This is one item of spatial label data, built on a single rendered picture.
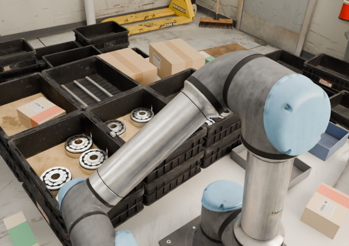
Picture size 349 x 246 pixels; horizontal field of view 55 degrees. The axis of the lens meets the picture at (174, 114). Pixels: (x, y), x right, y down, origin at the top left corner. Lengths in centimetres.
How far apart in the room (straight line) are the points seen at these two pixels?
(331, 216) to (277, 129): 82
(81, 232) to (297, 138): 39
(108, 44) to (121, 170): 238
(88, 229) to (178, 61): 140
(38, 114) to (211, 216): 82
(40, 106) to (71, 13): 324
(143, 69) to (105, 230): 127
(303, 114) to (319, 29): 365
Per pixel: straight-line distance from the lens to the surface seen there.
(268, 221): 74
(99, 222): 62
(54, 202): 103
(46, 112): 143
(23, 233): 121
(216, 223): 89
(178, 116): 61
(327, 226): 131
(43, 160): 132
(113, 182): 63
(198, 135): 123
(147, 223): 123
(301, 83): 54
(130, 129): 140
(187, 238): 108
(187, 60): 190
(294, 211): 137
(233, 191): 91
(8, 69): 273
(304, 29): 421
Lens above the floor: 169
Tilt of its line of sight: 35 degrees down
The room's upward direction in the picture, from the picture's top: 3 degrees clockwise
